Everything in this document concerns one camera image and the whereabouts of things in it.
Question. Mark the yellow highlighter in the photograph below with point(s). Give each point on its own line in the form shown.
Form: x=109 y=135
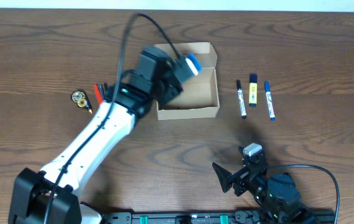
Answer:
x=253 y=84

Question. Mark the black whiteboard marker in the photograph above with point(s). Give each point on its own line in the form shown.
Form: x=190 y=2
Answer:
x=241 y=99

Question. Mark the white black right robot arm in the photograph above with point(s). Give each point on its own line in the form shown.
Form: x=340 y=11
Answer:
x=276 y=195

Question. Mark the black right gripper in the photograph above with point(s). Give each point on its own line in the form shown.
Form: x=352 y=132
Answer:
x=241 y=178

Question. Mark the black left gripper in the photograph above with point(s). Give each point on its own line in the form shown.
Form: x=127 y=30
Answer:
x=169 y=95

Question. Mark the blue whiteboard marker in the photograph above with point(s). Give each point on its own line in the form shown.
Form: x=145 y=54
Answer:
x=269 y=101

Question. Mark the gold correction tape dispenser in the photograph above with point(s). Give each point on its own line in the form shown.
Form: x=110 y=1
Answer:
x=80 y=98

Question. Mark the black mounting rail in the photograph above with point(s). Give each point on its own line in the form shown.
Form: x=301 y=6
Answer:
x=238 y=217

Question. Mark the red black stapler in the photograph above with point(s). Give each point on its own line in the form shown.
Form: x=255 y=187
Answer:
x=100 y=92

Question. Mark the blue whiteboard eraser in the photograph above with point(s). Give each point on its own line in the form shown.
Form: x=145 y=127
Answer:
x=193 y=63

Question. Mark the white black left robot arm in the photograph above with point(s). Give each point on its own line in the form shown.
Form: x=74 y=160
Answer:
x=52 y=195

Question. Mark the cardboard box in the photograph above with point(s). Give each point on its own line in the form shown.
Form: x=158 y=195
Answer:
x=200 y=96

